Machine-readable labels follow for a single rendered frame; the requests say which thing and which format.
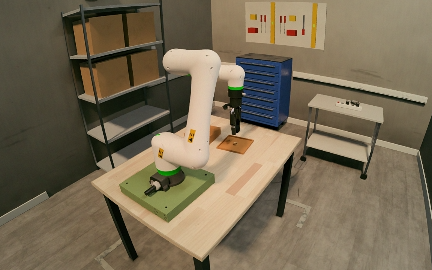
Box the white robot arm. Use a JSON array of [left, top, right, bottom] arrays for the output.
[[144, 49, 246, 196]]

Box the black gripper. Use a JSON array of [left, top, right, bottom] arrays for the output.
[[229, 98, 242, 135]]

